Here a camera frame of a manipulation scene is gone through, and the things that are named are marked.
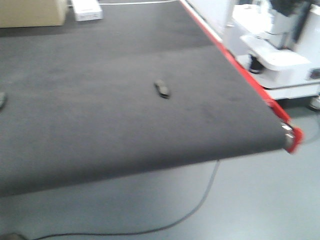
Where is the grey brake pad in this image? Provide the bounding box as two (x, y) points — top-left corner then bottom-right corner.
(154, 79), (171, 99)
(0, 92), (7, 109)

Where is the white long carton box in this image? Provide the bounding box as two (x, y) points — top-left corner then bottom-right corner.
(70, 0), (104, 22)

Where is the white robot cart right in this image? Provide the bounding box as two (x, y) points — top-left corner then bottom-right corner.
(224, 0), (320, 111)

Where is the brown cardboard box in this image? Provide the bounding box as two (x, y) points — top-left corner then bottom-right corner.
(0, 0), (68, 28)

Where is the grey cable under conveyor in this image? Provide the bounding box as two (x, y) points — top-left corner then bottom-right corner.
(29, 159), (221, 240)

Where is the white red conveyor side rail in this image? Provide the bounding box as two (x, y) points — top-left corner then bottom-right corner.
(180, 0), (304, 154)

